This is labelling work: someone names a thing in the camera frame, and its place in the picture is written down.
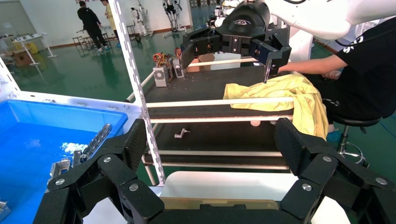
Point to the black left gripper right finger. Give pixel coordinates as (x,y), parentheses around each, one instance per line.
(328,179)

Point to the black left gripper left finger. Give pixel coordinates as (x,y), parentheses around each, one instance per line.
(77,185)

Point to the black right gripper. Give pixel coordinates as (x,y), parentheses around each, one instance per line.
(244,21)

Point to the seated person bare forearm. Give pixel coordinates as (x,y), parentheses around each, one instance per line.
(312,64)

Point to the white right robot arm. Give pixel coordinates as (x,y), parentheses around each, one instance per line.
(309,15)

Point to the seated person bare hand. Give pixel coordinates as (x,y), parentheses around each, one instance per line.
(331,75)

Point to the blue shoe cover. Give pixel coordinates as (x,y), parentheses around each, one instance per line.
(334,136)

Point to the brown cardboard box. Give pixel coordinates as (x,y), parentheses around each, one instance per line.
(198,63)
(22,58)

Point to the long toothed metal strip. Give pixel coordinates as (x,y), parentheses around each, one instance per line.
(97,139)

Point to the yellow cloth garment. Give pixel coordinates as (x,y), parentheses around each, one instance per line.
(278,92)

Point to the grey power supply box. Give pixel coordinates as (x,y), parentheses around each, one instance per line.
(178,68)
(161,77)

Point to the black round stool chrome base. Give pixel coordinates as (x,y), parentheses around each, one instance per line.
(355,120)

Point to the blue plastic bin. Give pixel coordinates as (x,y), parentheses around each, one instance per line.
(37,130)

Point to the white humanoid robot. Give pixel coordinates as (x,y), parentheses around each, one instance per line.
(139,20)
(171,14)

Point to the white metal shelf rack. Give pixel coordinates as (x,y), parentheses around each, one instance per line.
(136,83)

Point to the seated person black shirt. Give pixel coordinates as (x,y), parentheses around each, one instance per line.
(371,77)

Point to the standing person yellow top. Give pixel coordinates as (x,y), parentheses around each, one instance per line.
(110,18)

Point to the standing person black clothes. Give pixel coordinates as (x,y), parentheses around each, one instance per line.
(91,23)

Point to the white workbench with items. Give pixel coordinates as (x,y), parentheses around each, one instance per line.
(28,38)

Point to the silver metal bracket part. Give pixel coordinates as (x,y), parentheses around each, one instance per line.
(76,157)
(60,168)
(3,210)

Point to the pipe frame cart black shelves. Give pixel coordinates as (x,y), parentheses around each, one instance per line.
(201,86)

